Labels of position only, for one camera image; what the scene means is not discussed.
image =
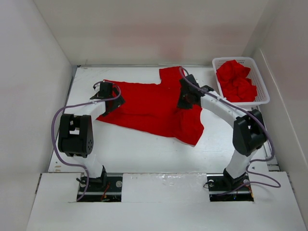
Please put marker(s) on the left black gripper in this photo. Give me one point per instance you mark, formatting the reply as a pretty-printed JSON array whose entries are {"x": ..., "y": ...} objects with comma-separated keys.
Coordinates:
[{"x": 117, "y": 102}]

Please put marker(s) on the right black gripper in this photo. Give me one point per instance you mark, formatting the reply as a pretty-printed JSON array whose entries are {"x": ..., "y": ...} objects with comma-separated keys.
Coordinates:
[{"x": 181, "y": 104}]

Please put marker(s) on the red t shirt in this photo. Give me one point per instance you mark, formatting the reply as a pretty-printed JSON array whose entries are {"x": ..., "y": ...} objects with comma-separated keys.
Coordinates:
[{"x": 153, "y": 108}]

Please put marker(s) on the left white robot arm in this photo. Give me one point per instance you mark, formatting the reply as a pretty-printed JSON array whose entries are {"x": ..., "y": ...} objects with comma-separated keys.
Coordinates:
[{"x": 75, "y": 137}]

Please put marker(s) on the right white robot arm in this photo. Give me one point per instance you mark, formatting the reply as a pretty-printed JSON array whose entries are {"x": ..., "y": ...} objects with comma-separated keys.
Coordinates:
[{"x": 248, "y": 126}]

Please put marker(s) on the red shirts pile in basket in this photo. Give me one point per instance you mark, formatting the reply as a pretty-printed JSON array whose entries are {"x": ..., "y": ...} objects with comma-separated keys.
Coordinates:
[{"x": 235, "y": 84}]

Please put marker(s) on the white plastic basket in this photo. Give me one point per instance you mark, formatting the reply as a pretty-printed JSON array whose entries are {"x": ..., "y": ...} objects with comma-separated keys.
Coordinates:
[{"x": 257, "y": 80}]

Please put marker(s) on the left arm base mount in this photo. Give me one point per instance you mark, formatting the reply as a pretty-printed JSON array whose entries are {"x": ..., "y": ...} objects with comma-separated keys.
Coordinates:
[{"x": 111, "y": 191}]

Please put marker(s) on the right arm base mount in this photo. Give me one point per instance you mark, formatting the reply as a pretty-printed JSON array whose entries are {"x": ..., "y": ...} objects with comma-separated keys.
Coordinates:
[{"x": 220, "y": 190}]

